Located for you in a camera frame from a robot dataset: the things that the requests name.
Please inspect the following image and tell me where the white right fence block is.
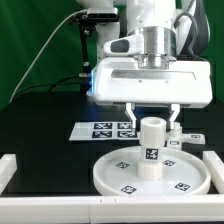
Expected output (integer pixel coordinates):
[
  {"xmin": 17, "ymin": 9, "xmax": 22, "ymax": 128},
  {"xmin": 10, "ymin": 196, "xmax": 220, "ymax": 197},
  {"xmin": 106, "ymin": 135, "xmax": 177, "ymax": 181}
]
[{"xmin": 203, "ymin": 151, "xmax": 224, "ymax": 194}]

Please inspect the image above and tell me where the white fence block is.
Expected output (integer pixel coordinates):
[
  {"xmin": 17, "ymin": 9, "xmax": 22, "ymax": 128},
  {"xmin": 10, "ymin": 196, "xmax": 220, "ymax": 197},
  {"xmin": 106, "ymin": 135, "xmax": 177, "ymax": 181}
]
[
  {"xmin": 0, "ymin": 154, "xmax": 17, "ymax": 195},
  {"xmin": 203, "ymin": 151, "xmax": 224, "ymax": 194}
]

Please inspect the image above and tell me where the black cable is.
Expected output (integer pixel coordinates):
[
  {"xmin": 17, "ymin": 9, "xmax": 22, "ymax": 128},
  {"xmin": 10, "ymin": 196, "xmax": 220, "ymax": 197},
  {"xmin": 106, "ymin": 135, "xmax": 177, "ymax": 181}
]
[{"xmin": 13, "ymin": 74, "xmax": 91, "ymax": 98}]

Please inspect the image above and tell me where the white round table top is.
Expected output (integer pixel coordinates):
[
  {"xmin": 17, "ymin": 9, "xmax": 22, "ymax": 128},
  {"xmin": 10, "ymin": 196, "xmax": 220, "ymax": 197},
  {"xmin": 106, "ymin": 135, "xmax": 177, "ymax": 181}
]
[{"xmin": 93, "ymin": 146, "xmax": 211, "ymax": 196}]

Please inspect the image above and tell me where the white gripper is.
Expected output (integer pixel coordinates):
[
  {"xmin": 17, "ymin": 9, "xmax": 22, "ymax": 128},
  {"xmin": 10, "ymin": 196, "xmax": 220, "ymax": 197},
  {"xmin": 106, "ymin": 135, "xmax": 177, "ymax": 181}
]
[{"xmin": 93, "ymin": 57, "xmax": 212, "ymax": 129}]

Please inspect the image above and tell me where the white camera cable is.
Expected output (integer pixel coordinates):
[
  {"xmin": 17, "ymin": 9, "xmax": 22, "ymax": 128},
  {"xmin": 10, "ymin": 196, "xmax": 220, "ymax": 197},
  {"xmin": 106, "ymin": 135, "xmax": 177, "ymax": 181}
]
[{"xmin": 9, "ymin": 9, "xmax": 88, "ymax": 103}]

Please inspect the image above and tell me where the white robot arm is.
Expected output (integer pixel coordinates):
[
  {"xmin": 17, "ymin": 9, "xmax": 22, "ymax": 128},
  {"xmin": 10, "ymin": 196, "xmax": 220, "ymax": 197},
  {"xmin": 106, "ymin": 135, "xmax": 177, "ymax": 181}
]
[{"xmin": 76, "ymin": 0, "xmax": 212, "ymax": 127}]

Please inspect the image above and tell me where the white front fence rail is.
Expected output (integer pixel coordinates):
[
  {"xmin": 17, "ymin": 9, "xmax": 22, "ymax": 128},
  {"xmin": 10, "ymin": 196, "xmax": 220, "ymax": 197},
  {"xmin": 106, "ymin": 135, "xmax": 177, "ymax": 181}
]
[{"xmin": 0, "ymin": 194, "xmax": 224, "ymax": 224}]

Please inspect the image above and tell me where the white marker tag board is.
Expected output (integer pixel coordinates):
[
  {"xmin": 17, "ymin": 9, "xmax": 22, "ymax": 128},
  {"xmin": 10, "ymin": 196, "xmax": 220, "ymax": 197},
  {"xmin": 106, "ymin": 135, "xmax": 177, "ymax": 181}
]
[{"xmin": 69, "ymin": 121, "xmax": 139, "ymax": 141}]

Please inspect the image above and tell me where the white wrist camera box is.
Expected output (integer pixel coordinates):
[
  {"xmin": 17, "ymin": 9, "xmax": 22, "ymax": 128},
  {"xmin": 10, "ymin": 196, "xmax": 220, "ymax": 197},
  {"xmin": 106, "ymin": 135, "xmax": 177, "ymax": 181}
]
[{"xmin": 103, "ymin": 34, "xmax": 144, "ymax": 56}]

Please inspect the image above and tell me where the white left fence block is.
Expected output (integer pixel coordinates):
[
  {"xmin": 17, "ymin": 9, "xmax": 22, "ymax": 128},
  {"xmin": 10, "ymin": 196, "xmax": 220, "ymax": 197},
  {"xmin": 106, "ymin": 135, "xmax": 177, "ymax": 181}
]
[{"xmin": 0, "ymin": 154, "xmax": 17, "ymax": 195}]

